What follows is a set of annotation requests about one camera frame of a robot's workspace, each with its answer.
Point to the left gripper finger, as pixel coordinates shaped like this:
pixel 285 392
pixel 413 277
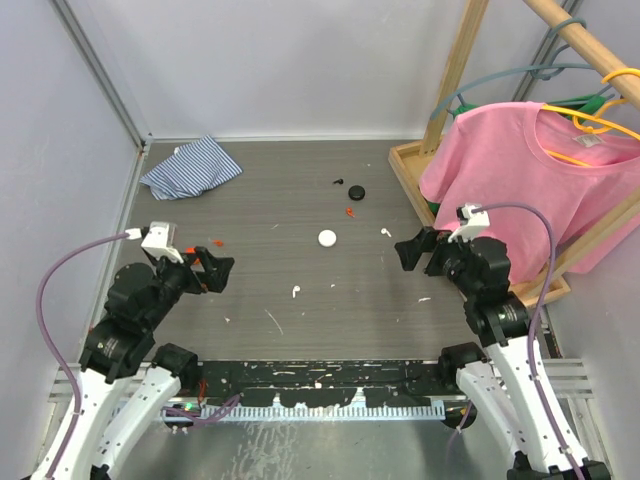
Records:
pixel 209 281
pixel 213 264

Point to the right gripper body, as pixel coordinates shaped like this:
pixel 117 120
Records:
pixel 447 258

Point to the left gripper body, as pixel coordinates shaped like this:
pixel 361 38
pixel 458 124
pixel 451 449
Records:
pixel 180 277

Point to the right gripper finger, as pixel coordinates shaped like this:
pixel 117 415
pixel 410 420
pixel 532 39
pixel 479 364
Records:
pixel 426 239
pixel 409 254

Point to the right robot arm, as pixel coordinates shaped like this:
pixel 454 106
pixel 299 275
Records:
pixel 502 374

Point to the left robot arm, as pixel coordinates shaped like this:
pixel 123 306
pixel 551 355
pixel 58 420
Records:
pixel 125 380

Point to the black round charging case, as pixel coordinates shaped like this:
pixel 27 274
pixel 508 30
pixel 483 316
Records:
pixel 356 192

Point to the green garment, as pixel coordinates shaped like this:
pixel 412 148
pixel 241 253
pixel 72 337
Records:
pixel 433 208

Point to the wooden clothes rack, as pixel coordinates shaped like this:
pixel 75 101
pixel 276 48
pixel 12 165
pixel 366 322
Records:
pixel 578 255

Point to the blue striped cloth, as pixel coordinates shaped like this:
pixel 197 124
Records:
pixel 191 170

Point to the pink t-shirt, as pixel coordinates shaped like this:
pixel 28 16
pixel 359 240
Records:
pixel 496 154

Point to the yellow hanger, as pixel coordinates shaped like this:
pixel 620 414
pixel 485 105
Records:
pixel 596 118

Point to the green hanger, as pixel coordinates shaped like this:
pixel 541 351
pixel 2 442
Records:
pixel 588 104

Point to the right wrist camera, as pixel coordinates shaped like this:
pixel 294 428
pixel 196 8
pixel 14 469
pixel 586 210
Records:
pixel 473 221

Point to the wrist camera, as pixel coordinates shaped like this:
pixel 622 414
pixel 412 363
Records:
pixel 473 221
pixel 159 242

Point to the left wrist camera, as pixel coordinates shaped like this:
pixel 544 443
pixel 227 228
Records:
pixel 159 242

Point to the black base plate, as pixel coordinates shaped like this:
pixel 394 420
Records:
pixel 393 383

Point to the aluminium frame post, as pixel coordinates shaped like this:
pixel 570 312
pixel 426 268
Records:
pixel 90 55

